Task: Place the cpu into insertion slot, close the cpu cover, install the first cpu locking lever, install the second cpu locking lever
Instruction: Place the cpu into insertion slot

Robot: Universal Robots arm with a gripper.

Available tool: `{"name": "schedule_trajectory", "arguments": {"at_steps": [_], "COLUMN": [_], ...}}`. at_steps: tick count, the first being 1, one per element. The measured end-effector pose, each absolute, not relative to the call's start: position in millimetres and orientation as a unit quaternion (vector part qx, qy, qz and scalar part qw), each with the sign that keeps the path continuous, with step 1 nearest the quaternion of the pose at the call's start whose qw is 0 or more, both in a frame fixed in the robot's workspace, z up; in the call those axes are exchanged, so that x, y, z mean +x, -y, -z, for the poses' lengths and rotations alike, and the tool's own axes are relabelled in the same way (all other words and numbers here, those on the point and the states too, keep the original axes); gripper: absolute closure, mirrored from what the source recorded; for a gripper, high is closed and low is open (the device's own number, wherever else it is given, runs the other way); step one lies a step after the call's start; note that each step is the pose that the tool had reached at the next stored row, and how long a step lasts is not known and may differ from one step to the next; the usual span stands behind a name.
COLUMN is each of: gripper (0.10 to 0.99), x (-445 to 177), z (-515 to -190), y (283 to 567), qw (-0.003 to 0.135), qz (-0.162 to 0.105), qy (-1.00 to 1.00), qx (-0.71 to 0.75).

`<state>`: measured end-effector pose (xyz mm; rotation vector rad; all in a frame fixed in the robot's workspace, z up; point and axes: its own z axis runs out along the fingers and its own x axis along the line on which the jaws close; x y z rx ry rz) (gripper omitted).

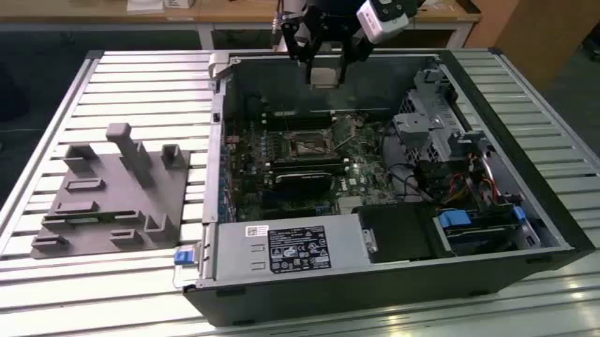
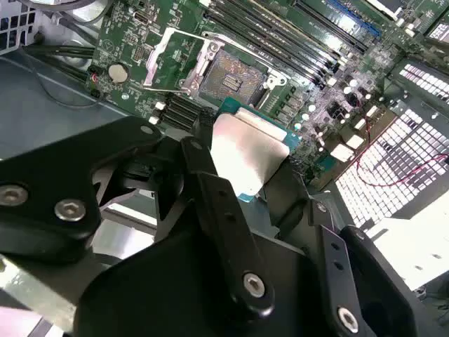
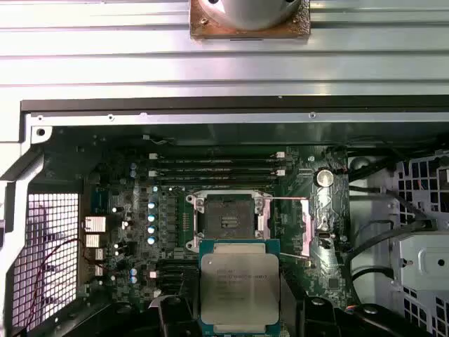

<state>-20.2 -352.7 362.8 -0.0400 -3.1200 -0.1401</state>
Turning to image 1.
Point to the silver power supply with label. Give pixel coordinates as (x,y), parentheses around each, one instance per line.
(234,252)

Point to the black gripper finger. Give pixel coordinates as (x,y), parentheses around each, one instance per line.
(302,38)
(358,47)

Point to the wooden cabinet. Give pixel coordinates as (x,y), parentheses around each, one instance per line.
(538,35)

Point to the wooden desk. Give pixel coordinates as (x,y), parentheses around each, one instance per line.
(224,14)

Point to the green RAM stick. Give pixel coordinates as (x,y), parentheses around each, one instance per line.
(87,219)

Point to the black graphics card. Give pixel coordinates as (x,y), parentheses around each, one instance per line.
(302,183)

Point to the black RAM slot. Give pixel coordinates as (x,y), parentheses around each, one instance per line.
(306,170)
(309,163)
(292,121)

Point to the silver square CPU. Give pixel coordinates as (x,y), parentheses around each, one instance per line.
(323,78)

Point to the silver metal drive cage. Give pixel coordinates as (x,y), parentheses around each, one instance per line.
(417,126)

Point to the blue plastic clip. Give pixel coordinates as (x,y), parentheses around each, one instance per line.
(518,215)

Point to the black hard disk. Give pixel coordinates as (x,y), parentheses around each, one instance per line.
(478,234)

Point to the open black PC case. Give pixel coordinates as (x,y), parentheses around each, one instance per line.
(374,298)

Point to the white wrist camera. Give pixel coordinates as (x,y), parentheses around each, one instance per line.
(382,19)

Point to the CPU socket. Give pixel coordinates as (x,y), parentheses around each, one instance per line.
(304,144)

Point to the grey parts rack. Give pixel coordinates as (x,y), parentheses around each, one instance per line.
(116,196)

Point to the blue disk carrier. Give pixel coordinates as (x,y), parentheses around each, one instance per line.
(453,219)

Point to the black plastic shroud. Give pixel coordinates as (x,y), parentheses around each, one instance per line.
(398,231)

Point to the white cardboard box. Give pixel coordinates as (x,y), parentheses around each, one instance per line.
(144,7)

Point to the small silver heat sink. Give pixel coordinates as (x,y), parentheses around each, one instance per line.
(350,204)

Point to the green motherboard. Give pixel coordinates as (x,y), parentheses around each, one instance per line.
(370,182)

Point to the small white labelled box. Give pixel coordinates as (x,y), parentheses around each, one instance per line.
(178,3)

